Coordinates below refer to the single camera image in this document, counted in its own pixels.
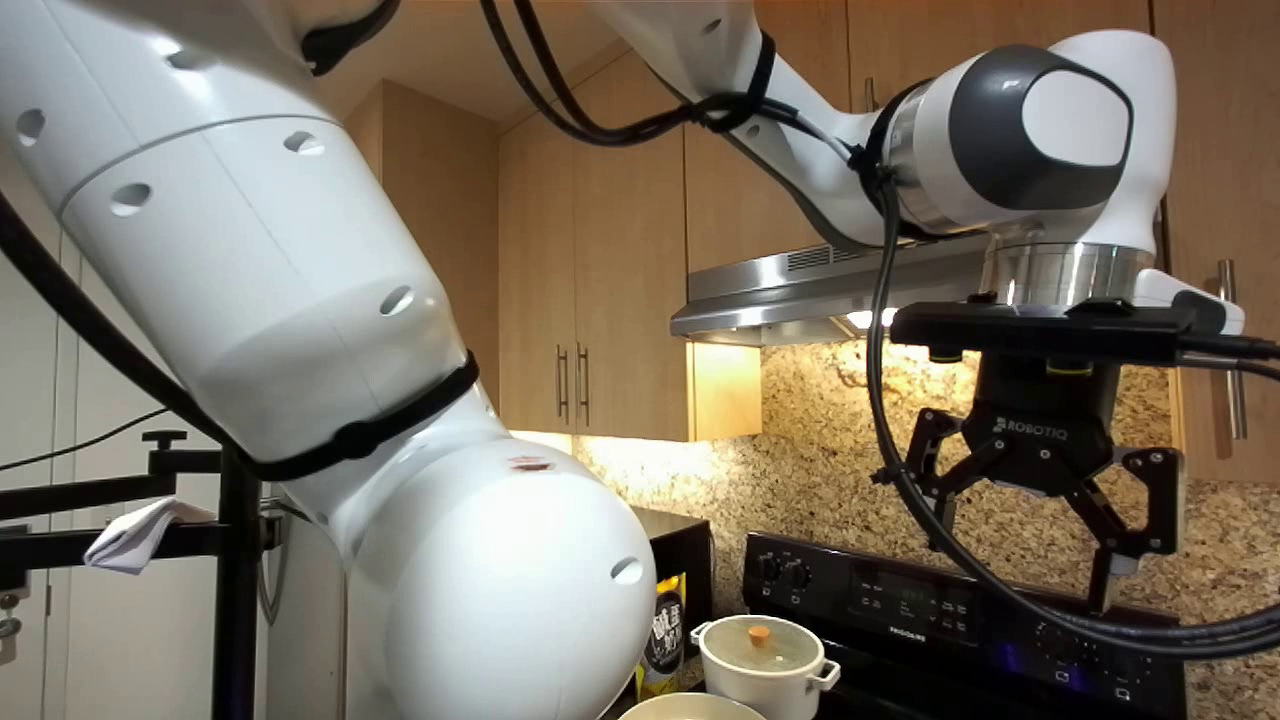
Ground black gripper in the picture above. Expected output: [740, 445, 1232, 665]
[872, 351, 1187, 615]

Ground black stove control panel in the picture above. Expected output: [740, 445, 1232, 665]
[740, 533, 1194, 720]

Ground stainless steel range hood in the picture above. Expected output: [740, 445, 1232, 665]
[670, 238, 1166, 351]

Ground white pot with lid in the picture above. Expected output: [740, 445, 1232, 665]
[687, 613, 849, 720]

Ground black countertop appliance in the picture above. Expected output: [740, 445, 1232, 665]
[623, 506, 718, 632]

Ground yellow black package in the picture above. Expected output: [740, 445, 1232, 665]
[637, 571, 696, 697]

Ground white bowl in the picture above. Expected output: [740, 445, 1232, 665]
[616, 687, 771, 720]

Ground black metal stand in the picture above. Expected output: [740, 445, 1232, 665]
[0, 428, 293, 720]

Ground white cloth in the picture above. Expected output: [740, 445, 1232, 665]
[82, 498, 216, 581]

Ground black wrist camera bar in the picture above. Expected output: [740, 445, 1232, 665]
[890, 293, 1244, 374]

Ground silver bar cabinet handle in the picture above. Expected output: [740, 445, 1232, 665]
[572, 340, 595, 428]
[551, 340, 576, 428]
[1211, 256, 1256, 464]

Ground thick black cable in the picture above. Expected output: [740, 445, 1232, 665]
[0, 195, 263, 478]

